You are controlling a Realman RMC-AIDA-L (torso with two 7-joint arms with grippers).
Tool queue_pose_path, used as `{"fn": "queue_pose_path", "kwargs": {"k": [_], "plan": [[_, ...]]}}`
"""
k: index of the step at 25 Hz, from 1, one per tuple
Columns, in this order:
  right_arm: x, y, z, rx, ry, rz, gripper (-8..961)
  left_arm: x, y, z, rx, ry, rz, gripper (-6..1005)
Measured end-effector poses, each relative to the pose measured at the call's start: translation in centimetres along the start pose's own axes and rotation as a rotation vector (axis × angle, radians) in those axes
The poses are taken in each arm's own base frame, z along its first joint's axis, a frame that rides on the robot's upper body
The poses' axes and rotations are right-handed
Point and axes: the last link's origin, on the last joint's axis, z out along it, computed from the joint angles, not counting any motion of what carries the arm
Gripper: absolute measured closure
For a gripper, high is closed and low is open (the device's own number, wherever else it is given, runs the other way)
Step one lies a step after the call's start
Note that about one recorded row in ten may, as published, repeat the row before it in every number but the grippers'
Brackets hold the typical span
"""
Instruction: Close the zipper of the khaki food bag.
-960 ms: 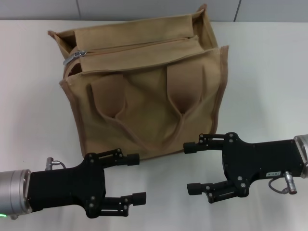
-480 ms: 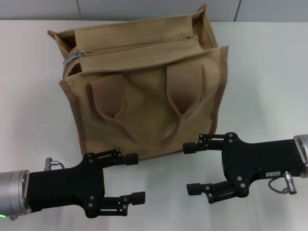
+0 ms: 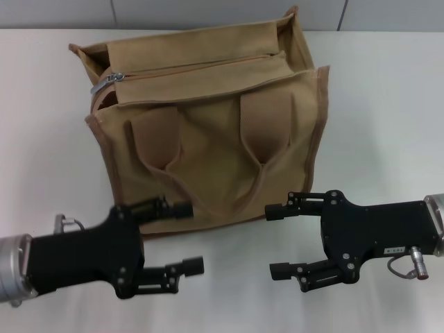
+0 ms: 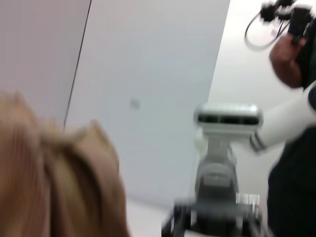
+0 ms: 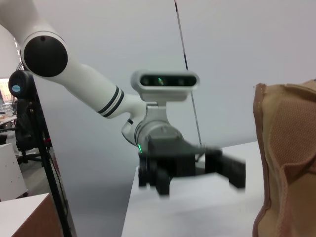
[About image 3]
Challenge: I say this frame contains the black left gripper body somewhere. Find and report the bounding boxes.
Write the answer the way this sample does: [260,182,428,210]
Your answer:
[27,204,145,300]

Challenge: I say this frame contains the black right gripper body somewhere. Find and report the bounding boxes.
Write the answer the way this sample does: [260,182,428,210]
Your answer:
[321,189,440,285]

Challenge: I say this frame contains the khaki canvas food bag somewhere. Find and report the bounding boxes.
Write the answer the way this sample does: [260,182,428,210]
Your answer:
[68,3,330,241]

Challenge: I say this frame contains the silver metal zipper pull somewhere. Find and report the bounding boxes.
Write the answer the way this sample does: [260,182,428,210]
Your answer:
[90,71,125,94]

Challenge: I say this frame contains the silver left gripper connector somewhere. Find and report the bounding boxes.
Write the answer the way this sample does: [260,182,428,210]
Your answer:
[53,214,86,234]

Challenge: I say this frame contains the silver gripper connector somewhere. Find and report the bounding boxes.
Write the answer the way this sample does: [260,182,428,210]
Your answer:
[409,245,431,280]
[53,214,86,234]

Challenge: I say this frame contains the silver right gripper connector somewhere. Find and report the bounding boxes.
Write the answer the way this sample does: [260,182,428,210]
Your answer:
[409,245,431,280]

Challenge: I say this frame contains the grey right gripper cable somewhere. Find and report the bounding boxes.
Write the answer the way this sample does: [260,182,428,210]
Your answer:
[386,255,414,279]

